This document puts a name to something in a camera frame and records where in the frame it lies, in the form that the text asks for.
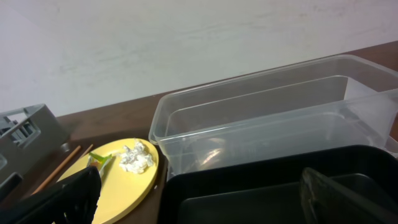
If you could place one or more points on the green vegetable scrap wrapper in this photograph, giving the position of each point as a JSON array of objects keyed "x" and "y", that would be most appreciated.
[{"x": 99, "y": 162}]

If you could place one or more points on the grey dishwasher rack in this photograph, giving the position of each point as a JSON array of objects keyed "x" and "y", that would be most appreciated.
[{"x": 27, "y": 135}]

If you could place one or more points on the yellow plate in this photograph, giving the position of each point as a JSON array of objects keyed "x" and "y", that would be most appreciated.
[{"x": 121, "y": 191}]

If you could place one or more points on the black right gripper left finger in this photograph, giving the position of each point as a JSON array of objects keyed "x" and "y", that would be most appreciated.
[{"x": 71, "y": 200}]

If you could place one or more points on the clear plastic bin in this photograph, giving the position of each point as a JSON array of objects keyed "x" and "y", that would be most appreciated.
[{"x": 321, "y": 104}]

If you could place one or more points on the black plastic bin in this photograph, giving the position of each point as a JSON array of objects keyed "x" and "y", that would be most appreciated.
[{"x": 269, "y": 191}]

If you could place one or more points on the white paper napkin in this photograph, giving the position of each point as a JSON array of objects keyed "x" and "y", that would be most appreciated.
[{"x": 136, "y": 159}]

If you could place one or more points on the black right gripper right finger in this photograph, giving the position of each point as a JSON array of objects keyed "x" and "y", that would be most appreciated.
[{"x": 325, "y": 201}]

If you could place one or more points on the wooden chopstick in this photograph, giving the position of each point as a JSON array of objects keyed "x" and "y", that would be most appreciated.
[
  {"x": 57, "y": 170},
  {"x": 87, "y": 151}
]

